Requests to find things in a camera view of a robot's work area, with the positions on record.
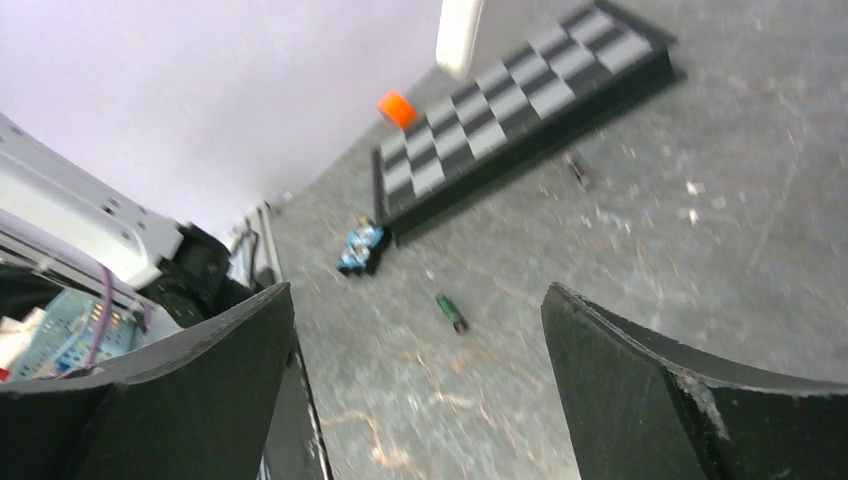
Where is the white remote control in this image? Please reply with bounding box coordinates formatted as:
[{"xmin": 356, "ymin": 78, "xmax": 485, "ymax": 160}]
[{"xmin": 435, "ymin": 0, "xmax": 485, "ymax": 79}]

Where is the black white chessboard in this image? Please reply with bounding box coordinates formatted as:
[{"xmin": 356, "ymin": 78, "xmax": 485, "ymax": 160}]
[{"xmin": 372, "ymin": 1, "xmax": 676, "ymax": 237}]

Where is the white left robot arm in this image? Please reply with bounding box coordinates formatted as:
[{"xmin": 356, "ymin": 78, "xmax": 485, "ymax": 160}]
[{"xmin": 1, "ymin": 117, "xmax": 251, "ymax": 328}]

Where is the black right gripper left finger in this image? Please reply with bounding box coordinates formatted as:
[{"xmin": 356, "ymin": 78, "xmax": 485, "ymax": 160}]
[{"xmin": 1, "ymin": 283, "xmax": 322, "ymax": 479}]

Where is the green battery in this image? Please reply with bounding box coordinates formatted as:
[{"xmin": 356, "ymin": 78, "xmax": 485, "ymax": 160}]
[{"xmin": 435, "ymin": 294, "xmax": 469, "ymax": 335}]

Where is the orange tape roll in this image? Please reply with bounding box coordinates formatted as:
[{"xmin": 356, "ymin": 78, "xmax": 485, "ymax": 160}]
[{"xmin": 377, "ymin": 91, "xmax": 418, "ymax": 130}]

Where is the dark battery near chessboard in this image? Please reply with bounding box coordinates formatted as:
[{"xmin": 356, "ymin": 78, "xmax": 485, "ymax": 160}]
[{"xmin": 566, "ymin": 155, "xmax": 590, "ymax": 190}]

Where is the blue owl eraser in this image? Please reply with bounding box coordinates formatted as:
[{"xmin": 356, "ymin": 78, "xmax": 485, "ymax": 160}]
[{"xmin": 336, "ymin": 217, "xmax": 392, "ymax": 276}]

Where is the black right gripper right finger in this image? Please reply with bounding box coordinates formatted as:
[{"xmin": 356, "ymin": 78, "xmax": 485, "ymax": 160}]
[{"xmin": 541, "ymin": 283, "xmax": 847, "ymax": 479}]

